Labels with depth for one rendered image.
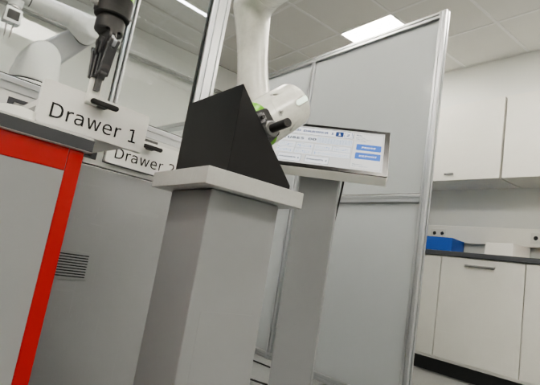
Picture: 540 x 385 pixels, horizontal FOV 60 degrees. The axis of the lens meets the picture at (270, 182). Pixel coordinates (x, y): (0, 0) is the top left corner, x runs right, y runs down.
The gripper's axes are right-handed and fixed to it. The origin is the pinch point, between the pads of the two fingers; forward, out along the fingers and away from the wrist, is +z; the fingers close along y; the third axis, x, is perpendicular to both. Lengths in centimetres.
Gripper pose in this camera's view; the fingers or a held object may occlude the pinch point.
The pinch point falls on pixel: (93, 92)
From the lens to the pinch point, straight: 130.0
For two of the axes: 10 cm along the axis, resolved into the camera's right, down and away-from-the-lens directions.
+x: 7.1, 2.4, 6.6
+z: -1.6, 9.7, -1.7
